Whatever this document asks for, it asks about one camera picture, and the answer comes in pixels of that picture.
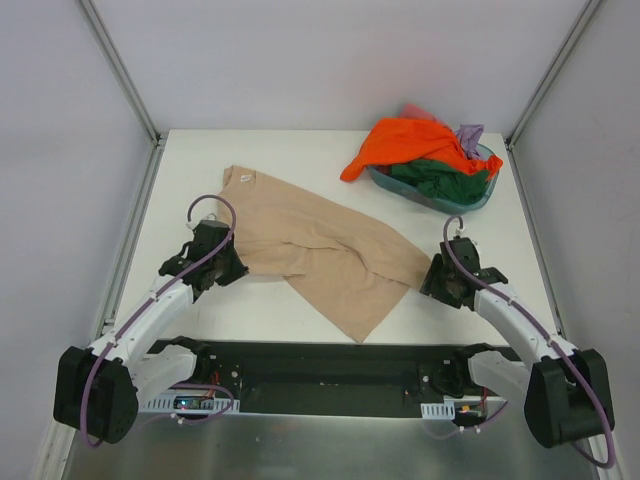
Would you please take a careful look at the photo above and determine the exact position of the green t shirt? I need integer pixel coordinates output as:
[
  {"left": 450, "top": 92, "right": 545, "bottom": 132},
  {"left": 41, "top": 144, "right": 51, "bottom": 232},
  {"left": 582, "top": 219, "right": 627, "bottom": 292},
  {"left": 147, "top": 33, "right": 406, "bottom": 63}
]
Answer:
[{"left": 389, "top": 159, "right": 490, "bottom": 205}]

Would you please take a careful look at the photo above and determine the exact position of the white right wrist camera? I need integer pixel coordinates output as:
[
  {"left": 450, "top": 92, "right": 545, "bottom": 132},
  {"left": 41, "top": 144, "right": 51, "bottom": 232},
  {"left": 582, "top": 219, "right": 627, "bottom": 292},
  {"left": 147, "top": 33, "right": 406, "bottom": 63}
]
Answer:
[{"left": 453, "top": 226, "right": 465, "bottom": 240}]

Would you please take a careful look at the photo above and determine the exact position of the right white cable duct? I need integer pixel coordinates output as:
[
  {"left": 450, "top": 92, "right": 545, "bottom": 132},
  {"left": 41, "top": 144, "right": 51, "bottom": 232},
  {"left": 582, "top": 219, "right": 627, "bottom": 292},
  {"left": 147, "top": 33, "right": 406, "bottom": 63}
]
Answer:
[{"left": 420, "top": 400, "right": 487, "bottom": 421}]

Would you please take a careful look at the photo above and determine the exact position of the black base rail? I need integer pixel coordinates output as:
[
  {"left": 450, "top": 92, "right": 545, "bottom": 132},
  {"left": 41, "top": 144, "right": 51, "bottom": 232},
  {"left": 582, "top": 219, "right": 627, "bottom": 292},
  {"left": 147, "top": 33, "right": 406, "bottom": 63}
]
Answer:
[{"left": 139, "top": 339, "right": 511, "bottom": 416}]

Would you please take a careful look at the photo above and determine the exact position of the beige t shirt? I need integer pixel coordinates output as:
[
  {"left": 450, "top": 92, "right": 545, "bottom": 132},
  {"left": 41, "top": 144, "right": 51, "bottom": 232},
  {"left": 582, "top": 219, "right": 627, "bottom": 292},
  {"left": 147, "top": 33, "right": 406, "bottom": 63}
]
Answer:
[{"left": 220, "top": 165, "right": 431, "bottom": 343}]

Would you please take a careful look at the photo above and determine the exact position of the aluminium frame post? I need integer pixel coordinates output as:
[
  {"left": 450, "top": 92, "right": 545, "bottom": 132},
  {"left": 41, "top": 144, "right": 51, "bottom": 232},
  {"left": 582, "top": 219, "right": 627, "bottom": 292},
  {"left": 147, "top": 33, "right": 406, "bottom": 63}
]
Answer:
[
  {"left": 75, "top": 0, "right": 162, "bottom": 147},
  {"left": 505, "top": 0, "right": 607, "bottom": 151}
]

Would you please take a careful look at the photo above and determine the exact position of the left white cable duct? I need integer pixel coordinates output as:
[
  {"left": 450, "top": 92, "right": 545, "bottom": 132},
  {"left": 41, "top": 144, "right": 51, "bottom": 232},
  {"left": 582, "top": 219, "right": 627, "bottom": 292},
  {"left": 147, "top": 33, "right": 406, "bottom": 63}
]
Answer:
[{"left": 139, "top": 393, "right": 240, "bottom": 416}]

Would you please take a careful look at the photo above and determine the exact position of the right aluminium frame post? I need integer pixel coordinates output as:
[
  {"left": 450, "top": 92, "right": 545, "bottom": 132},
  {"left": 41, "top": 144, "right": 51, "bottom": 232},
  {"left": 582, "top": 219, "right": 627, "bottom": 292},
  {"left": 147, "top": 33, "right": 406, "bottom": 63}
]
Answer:
[{"left": 505, "top": 0, "right": 607, "bottom": 151}]

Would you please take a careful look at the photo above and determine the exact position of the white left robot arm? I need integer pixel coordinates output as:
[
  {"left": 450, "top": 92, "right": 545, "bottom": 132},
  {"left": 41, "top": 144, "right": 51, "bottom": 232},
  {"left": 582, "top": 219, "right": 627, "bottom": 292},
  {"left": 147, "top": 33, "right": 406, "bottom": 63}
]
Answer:
[{"left": 53, "top": 219, "right": 248, "bottom": 444}]

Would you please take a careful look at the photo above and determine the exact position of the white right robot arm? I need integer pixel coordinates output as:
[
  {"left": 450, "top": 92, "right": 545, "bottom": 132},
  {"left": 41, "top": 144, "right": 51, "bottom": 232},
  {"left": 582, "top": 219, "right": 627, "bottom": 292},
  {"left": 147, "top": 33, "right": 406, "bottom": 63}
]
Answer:
[{"left": 420, "top": 236, "right": 615, "bottom": 448}]

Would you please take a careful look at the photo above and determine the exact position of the lilac t shirt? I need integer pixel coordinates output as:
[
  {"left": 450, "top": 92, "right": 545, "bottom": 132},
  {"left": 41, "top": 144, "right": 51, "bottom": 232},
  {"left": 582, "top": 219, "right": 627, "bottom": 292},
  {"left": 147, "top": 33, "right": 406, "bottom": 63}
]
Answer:
[{"left": 454, "top": 124, "right": 484, "bottom": 160}]

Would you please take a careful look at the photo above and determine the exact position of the orange t shirt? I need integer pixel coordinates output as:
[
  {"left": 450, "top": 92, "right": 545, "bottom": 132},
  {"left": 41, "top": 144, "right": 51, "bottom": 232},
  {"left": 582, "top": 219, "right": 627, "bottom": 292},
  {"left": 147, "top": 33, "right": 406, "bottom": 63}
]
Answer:
[{"left": 340, "top": 118, "right": 503, "bottom": 182}]

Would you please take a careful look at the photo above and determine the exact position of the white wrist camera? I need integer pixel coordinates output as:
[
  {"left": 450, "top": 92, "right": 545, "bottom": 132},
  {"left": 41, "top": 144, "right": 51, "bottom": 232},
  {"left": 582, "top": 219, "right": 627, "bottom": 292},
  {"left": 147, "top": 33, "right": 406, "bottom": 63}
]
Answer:
[
  {"left": 453, "top": 226, "right": 465, "bottom": 240},
  {"left": 186, "top": 214, "right": 226, "bottom": 232}
]

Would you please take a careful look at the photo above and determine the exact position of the left aluminium frame post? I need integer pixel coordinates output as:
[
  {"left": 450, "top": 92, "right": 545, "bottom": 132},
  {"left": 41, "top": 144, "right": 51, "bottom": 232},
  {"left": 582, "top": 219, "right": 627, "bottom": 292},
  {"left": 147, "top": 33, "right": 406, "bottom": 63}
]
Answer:
[{"left": 75, "top": 0, "right": 162, "bottom": 147}]

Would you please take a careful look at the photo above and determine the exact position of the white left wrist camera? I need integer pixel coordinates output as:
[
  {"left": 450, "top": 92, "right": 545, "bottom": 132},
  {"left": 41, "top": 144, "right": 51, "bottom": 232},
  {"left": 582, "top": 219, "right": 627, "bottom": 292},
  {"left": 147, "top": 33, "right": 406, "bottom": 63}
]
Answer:
[{"left": 186, "top": 214, "right": 226, "bottom": 232}]

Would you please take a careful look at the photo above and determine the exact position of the white cable duct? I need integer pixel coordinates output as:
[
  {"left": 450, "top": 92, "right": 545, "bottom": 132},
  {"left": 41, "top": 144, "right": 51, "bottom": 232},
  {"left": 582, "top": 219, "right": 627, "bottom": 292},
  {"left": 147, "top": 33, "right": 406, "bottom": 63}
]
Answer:
[
  {"left": 139, "top": 393, "right": 240, "bottom": 416},
  {"left": 420, "top": 400, "right": 487, "bottom": 421}
]

